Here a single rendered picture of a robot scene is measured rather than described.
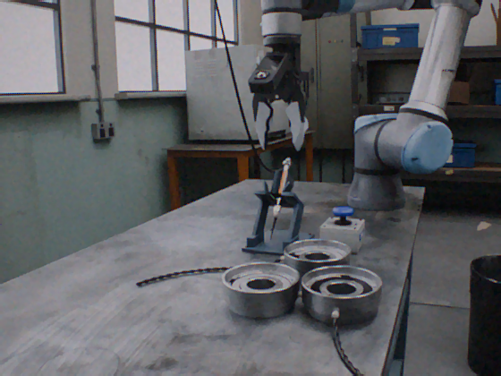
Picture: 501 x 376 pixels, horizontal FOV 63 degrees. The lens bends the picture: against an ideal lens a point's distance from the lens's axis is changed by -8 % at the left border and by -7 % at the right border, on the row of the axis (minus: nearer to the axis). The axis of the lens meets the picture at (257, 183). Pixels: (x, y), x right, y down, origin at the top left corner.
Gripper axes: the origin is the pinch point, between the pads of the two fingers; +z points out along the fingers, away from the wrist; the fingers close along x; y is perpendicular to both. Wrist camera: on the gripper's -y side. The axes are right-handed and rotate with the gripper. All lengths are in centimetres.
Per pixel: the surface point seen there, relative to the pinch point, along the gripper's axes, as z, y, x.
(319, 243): 15.3, -9.2, -11.0
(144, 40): -49, 160, 164
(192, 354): 18.7, -41.4, -6.7
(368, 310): 16.6, -27.5, -23.2
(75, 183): 33, 81, 152
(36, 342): 19, -48, 12
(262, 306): 16.5, -31.4, -10.7
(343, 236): 15.6, -3.3, -13.5
